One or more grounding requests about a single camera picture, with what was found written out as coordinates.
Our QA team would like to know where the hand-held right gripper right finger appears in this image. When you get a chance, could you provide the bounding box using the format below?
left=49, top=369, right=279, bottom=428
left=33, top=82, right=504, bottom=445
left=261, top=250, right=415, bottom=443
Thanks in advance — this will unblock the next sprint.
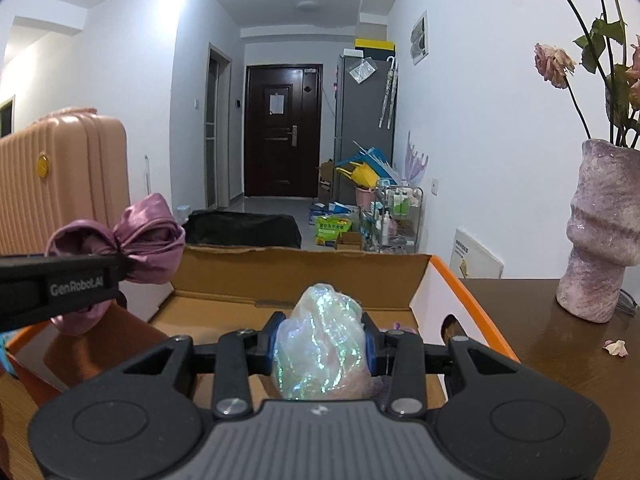
left=361, top=311, right=518, bottom=418

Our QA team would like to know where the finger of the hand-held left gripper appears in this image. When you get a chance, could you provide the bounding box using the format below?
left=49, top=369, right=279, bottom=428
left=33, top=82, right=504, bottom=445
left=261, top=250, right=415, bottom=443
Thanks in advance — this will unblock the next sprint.
left=75, top=254, right=130, bottom=288

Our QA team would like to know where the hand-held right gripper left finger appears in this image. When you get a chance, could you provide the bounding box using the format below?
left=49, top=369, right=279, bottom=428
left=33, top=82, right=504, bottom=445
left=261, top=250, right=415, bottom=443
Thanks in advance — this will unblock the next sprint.
left=122, top=311, right=288, bottom=420

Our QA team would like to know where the iridescent sheer scrunchie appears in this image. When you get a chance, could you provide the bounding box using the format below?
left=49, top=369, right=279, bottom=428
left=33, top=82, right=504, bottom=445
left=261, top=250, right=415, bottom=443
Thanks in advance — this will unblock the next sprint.
left=274, top=282, right=386, bottom=402

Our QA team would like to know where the purple satin scrunchie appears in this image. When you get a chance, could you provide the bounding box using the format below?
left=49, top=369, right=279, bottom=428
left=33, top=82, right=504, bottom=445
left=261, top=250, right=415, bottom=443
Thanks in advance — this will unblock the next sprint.
left=45, top=192, right=187, bottom=336

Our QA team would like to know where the orange white cardboard box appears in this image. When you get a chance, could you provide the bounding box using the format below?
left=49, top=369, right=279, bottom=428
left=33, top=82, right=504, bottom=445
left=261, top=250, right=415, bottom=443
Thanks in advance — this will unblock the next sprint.
left=5, top=244, right=521, bottom=411

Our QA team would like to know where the pink ribbed suitcase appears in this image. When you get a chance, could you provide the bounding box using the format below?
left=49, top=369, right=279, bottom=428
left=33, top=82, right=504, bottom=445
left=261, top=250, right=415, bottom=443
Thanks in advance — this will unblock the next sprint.
left=0, top=112, right=132, bottom=256

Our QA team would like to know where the black bag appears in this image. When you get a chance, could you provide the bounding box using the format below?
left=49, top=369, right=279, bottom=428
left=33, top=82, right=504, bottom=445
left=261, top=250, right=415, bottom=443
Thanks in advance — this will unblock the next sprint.
left=185, top=210, right=302, bottom=249

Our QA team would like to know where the green printed bag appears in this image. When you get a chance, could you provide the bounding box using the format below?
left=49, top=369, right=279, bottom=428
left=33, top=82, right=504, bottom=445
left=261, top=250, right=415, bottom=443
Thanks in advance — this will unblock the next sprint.
left=315, top=215, right=353, bottom=247

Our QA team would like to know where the blue white box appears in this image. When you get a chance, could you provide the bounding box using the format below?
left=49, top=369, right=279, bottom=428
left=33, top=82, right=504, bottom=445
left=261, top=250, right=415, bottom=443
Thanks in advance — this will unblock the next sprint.
left=307, top=201, right=353, bottom=226

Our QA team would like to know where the white board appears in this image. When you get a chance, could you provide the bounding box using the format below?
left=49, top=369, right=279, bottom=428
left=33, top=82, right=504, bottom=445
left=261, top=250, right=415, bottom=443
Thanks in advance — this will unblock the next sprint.
left=450, top=227, right=504, bottom=279

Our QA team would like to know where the pink bucket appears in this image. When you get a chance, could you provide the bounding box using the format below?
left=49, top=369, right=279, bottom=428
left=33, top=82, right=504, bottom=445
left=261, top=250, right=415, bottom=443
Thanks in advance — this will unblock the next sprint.
left=354, top=185, right=381, bottom=211

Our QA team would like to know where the pink plastic wrapped packet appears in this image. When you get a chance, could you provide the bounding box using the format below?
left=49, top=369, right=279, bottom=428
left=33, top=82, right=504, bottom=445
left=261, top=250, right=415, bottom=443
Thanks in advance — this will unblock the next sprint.
left=37, top=106, right=98, bottom=121

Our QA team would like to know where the grey framed glass door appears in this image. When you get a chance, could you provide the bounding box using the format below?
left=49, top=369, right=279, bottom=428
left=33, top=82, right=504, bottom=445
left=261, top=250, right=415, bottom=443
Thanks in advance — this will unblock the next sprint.
left=204, top=43, right=234, bottom=211

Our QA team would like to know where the brown cardboard carton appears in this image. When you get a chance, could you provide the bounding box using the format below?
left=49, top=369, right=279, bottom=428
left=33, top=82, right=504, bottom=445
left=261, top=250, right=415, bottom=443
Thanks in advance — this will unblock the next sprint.
left=318, top=160, right=336, bottom=201

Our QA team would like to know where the yellow plastic stool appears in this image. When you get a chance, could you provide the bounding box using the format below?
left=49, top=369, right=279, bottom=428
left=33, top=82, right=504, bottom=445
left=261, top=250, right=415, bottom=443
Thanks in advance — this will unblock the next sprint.
left=336, top=162, right=377, bottom=188

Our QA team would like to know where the dark wooden side door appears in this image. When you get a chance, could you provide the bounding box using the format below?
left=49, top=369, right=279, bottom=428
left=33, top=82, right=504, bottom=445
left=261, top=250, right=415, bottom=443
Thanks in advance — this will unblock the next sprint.
left=0, top=95, right=16, bottom=136

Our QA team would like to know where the dark brown entrance door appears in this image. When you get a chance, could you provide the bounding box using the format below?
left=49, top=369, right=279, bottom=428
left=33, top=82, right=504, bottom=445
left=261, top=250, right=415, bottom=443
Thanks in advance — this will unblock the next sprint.
left=245, top=64, right=323, bottom=198

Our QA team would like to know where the grey refrigerator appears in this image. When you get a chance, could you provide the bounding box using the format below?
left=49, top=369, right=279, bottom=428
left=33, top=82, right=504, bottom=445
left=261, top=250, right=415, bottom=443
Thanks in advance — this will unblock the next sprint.
left=332, top=54, right=396, bottom=206

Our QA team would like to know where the clear folded umbrella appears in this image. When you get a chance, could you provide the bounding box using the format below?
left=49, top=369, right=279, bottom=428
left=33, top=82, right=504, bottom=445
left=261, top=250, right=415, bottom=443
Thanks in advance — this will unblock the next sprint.
left=378, top=56, right=401, bottom=129

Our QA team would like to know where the purple textured vase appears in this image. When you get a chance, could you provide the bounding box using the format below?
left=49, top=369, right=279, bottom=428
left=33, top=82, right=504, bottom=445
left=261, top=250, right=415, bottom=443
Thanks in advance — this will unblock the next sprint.
left=556, top=138, right=640, bottom=323

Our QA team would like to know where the clear plastic bag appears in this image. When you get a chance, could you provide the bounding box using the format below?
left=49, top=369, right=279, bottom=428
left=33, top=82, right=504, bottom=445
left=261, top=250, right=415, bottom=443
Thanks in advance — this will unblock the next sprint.
left=348, top=58, right=377, bottom=84

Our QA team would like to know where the yellow black box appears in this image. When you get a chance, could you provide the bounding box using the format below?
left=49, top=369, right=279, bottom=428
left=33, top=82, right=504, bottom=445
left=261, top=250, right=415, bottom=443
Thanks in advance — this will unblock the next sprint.
left=355, top=37, right=397, bottom=56

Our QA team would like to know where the metal wire rack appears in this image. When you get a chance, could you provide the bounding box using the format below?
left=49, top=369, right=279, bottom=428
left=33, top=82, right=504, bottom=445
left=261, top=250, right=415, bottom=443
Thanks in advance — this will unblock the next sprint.
left=372, top=186, right=423, bottom=253

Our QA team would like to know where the blue folded frame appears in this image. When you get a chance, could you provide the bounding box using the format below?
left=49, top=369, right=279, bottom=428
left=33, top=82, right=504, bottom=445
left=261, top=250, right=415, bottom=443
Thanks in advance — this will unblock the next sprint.
left=336, top=146, right=396, bottom=181

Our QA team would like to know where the purple wall decoration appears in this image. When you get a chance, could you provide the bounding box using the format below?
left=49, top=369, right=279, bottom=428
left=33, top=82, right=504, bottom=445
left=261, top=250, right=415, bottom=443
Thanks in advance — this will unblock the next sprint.
left=402, top=131, right=430, bottom=188

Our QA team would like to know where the grey cable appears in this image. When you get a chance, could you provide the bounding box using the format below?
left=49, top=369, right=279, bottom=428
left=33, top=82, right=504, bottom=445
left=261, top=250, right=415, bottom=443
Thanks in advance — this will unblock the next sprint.
left=617, top=287, right=640, bottom=316

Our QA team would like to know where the white wall electrical panel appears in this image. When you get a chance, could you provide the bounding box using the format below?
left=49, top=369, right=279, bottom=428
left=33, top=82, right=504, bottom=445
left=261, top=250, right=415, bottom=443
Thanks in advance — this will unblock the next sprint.
left=410, top=10, right=429, bottom=66

